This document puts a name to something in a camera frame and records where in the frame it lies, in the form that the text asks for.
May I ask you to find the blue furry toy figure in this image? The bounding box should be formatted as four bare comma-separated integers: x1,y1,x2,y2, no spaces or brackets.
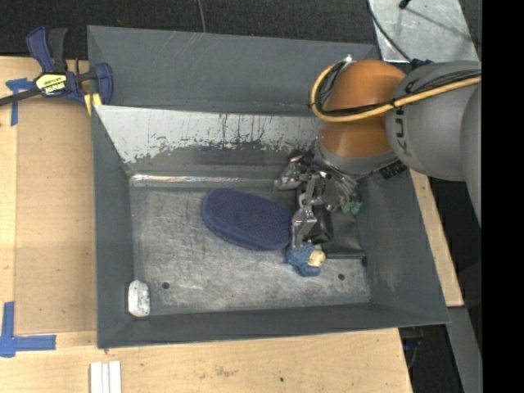
284,242,328,278

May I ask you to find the grey metal bin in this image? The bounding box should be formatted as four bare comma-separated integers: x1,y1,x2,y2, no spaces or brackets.
85,25,452,350

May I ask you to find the white speckled block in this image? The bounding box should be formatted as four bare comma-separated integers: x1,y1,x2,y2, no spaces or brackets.
127,279,151,318

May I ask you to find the dark blue oval case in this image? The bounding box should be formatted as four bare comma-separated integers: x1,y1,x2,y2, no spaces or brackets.
201,187,294,252

